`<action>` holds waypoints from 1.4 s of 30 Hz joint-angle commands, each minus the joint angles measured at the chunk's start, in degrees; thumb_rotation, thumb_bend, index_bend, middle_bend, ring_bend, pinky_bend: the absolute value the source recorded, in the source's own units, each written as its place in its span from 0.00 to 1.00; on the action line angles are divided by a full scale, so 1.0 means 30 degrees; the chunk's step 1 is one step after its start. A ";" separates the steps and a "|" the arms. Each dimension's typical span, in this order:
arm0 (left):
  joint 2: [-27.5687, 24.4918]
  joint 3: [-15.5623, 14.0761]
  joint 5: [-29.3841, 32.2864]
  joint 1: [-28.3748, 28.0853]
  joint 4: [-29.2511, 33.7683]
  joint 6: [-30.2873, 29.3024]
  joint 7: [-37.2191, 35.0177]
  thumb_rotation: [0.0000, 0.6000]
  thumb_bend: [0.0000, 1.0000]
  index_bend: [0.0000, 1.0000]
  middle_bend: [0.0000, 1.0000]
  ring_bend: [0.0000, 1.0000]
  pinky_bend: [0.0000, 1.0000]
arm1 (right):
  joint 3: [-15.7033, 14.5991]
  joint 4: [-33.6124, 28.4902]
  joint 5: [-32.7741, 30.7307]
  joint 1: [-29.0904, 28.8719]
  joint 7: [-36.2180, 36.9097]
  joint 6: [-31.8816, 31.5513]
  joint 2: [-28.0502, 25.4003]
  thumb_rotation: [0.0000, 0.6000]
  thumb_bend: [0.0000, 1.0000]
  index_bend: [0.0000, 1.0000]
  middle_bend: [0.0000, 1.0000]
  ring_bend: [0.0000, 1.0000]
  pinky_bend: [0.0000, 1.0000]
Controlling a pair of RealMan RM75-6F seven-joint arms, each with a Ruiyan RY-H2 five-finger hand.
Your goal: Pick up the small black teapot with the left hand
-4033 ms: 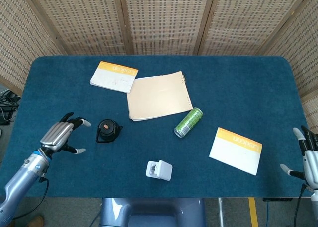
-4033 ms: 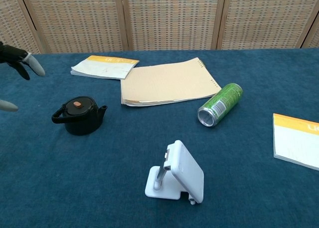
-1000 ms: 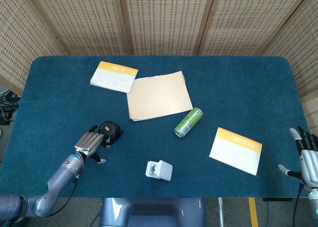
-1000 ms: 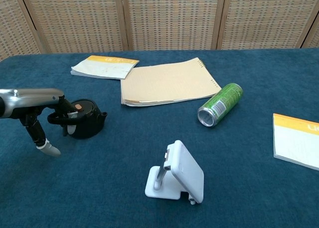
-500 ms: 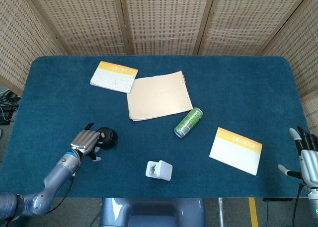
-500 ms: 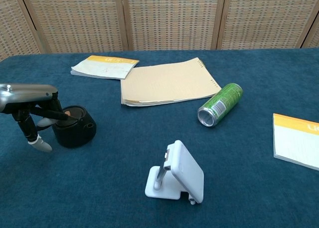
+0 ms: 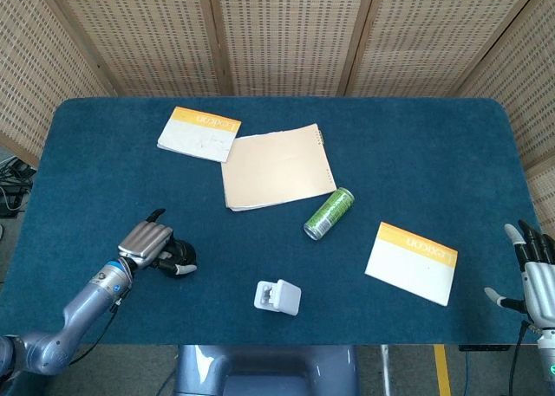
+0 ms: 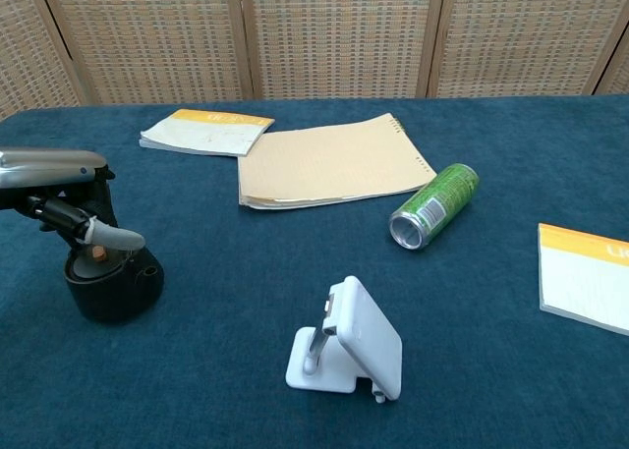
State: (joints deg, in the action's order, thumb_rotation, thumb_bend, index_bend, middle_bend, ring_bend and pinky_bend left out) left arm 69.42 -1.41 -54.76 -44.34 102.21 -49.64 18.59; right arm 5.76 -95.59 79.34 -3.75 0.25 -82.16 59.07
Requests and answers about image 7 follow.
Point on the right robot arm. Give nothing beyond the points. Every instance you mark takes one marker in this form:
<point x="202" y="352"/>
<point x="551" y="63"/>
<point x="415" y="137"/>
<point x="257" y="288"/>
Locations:
<point x="547" y="361"/>

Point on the beige spiral notebook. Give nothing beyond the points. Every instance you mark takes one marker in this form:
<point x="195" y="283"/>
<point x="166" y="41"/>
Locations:
<point x="277" y="170"/>

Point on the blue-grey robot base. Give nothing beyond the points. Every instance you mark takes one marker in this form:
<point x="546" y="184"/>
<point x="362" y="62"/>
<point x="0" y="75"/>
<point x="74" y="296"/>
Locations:
<point x="266" y="370"/>

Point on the white table leg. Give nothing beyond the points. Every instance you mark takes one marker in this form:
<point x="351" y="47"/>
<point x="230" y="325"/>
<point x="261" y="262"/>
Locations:
<point x="385" y="365"/>

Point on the smudged yellow white Lexicon booklet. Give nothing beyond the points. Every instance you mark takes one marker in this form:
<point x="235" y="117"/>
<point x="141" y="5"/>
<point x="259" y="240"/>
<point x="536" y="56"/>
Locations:
<point x="199" y="134"/>

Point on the clean yellow white Lexicon booklet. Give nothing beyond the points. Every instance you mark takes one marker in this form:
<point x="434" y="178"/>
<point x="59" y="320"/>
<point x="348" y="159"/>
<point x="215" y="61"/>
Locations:
<point x="412" y="266"/>

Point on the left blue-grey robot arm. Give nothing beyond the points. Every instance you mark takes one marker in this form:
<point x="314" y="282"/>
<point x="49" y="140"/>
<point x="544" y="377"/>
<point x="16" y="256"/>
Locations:
<point x="82" y="300"/>

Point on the blue carpet table cover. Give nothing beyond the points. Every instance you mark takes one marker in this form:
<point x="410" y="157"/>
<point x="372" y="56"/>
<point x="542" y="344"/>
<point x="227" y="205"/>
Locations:
<point x="277" y="110"/>

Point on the bamboo screen panel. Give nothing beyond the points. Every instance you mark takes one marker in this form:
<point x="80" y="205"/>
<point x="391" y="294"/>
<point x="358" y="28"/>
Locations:
<point x="433" y="36"/>
<point x="39" y="66"/>
<point x="290" y="36"/>
<point x="143" y="36"/>
<point x="520" y="88"/>

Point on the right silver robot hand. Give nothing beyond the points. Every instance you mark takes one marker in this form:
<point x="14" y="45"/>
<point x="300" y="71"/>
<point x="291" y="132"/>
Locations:
<point x="539" y="283"/>

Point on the open white plastic box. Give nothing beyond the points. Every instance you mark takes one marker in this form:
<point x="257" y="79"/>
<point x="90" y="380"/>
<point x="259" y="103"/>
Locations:
<point x="279" y="298"/>

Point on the green drink can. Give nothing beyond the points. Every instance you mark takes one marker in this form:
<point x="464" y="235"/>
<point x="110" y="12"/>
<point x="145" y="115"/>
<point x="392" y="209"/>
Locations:
<point x="329" y="213"/>

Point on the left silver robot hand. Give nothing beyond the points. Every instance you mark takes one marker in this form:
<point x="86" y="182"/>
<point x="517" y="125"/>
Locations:
<point x="145" y="242"/>

